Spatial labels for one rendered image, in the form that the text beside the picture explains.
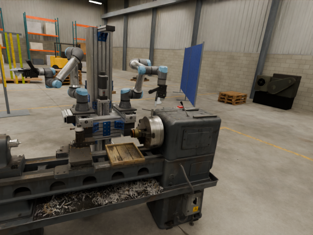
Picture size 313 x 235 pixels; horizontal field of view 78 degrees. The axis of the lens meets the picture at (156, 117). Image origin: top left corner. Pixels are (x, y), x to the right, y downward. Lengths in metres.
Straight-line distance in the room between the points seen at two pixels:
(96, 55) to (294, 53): 10.26
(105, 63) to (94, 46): 0.22
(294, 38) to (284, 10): 1.43
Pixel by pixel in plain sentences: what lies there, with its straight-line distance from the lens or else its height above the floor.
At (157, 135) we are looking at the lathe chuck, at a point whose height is 1.10.
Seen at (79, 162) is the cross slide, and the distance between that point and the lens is 1.64.
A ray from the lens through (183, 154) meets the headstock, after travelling 1.92.
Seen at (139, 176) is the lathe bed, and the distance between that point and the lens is 1.88.
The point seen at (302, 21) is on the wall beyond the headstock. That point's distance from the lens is 11.71.
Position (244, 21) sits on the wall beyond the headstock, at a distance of 12.87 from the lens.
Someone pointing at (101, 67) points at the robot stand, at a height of 1.61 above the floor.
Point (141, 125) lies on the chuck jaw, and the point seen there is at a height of 1.15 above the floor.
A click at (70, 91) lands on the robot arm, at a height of 1.35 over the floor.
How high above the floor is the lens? 1.79
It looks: 18 degrees down
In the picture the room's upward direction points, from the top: 5 degrees clockwise
